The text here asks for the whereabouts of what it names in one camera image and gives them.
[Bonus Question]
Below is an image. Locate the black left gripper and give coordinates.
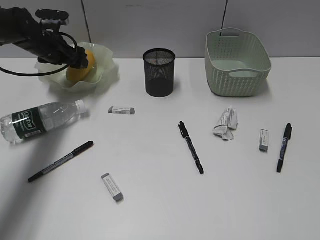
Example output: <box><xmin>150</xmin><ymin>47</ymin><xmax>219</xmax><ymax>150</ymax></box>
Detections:
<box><xmin>14</xmin><ymin>31</ymin><xmax>89</xmax><ymax>69</ymax></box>

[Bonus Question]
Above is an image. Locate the yellow mango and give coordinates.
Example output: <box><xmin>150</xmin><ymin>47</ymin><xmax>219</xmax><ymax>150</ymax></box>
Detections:
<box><xmin>66</xmin><ymin>49</ymin><xmax>96</xmax><ymax>85</ymax></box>

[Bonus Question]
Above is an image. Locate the clear water bottle green label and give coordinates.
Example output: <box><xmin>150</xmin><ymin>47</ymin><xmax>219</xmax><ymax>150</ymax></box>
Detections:
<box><xmin>0</xmin><ymin>100</ymin><xmax>87</xmax><ymax>143</ymax></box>

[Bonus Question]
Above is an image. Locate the white waste paper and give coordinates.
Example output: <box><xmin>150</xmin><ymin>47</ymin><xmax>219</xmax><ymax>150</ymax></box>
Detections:
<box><xmin>213</xmin><ymin>106</ymin><xmax>239</xmax><ymax>141</ymax></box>

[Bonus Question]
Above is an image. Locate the black marker pen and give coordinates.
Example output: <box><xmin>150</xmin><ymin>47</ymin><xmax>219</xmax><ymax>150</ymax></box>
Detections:
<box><xmin>178</xmin><ymin>121</ymin><xmax>204</xmax><ymax>175</ymax></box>
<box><xmin>276</xmin><ymin>123</ymin><xmax>293</xmax><ymax>173</ymax></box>
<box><xmin>28</xmin><ymin>141</ymin><xmax>94</xmax><ymax>183</ymax></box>

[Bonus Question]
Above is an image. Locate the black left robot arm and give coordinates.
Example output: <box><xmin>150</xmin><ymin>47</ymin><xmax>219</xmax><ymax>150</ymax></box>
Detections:
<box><xmin>0</xmin><ymin>7</ymin><xmax>89</xmax><ymax>69</ymax></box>

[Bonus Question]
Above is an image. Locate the grey white eraser upper left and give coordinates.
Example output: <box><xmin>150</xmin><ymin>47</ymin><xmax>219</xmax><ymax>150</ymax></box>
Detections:
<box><xmin>108</xmin><ymin>106</ymin><xmax>136</xmax><ymax>115</ymax></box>

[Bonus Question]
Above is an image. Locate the grey white eraser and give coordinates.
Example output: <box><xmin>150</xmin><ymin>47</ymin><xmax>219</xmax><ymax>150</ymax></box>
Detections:
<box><xmin>108</xmin><ymin>106</ymin><xmax>136</xmax><ymax>115</ymax></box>
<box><xmin>258</xmin><ymin>129</ymin><xmax>270</xmax><ymax>152</ymax></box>
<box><xmin>101</xmin><ymin>173</ymin><xmax>124</xmax><ymax>202</ymax></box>

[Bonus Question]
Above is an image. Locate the black mesh pen holder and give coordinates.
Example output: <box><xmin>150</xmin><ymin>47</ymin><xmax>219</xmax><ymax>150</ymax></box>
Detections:
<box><xmin>143</xmin><ymin>48</ymin><xmax>176</xmax><ymax>98</ymax></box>

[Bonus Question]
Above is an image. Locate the grey white eraser lower left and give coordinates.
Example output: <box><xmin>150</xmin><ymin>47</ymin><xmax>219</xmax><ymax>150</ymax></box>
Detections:
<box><xmin>101</xmin><ymin>173</ymin><xmax>124</xmax><ymax>202</ymax></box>

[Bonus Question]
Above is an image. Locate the pale green woven plastic basket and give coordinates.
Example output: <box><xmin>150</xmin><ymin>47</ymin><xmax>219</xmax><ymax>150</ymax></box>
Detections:
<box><xmin>204</xmin><ymin>27</ymin><xmax>272</xmax><ymax>98</ymax></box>

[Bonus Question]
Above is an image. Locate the grey white eraser right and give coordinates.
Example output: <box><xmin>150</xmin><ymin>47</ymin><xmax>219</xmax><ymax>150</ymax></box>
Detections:
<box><xmin>258</xmin><ymin>129</ymin><xmax>270</xmax><ymax>152</ymax></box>

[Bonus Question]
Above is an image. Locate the pale green wavy glass bowl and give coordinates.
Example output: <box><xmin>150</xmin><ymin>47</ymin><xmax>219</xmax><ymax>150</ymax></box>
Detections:
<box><xmin>38</xmin><ymin>42</ymin><xmax>119</xmax><ymax>94</ymax></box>

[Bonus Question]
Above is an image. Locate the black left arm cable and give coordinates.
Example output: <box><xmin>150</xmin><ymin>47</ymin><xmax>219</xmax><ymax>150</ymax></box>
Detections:
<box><xmin>0</xmin><ymin>31</ymin><xmax>79</xmax><ymax>77</ymax></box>

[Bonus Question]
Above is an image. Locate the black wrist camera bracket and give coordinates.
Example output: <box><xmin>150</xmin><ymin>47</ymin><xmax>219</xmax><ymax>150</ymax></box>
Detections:
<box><xmin>35</xmin><ymin>8</ymin><xmax>69</xmax><ymax>26</ymax></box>

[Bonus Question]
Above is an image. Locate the black cable behind left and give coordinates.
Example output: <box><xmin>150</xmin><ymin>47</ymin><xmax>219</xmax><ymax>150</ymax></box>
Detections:
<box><xmin>81</xmin><ymin>0</ymin><xmax>94</xmax><ymax>44</ymax></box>

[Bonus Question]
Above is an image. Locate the black cable behind right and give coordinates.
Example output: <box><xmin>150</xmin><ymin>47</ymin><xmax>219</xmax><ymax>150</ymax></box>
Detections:
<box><xmin>220</xmin><ymin>0</ymin><xmax>229</xmax><ymax>30</ymax></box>

